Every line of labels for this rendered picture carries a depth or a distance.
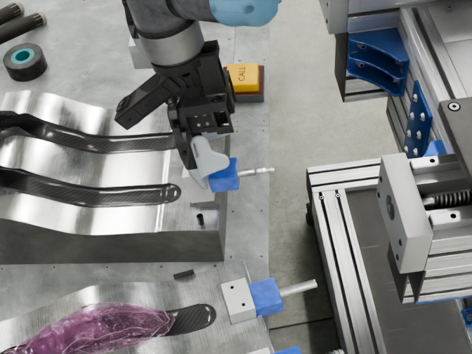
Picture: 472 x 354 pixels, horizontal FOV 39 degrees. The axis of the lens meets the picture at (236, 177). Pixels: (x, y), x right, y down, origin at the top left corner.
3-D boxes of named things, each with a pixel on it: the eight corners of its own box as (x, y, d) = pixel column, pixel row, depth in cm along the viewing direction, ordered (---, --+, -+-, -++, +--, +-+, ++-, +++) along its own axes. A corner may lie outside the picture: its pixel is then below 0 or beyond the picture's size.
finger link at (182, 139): (195, 174, 90) (180, 115, 85) (184, 175, 90) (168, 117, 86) (201, 157, 94) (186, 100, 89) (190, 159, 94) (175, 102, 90)
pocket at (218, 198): (223, 192, 106) (221, 178, 103) (222, 220, 102) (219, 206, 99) (195, 193, 106) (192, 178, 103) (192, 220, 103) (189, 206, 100)
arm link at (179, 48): (132, 43, 79) (142, 8, 84) (144, 75, 82) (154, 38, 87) (193, 33, 77) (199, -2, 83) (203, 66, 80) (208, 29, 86)
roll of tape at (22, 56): (52, 73, 135) (46, 60, 132) (13, 87, 133) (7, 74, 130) (42, 50, 139) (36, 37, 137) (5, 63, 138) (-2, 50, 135)
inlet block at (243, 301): (310, 277, 98) (310, 258, 93) (321, 307, 95) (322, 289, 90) (224, 302, 96) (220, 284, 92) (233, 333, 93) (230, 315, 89)
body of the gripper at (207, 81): (234, 138, 88) (213, 62, 80) (173, 146, 89) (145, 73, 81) (238, 102, 93) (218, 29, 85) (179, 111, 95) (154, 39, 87)
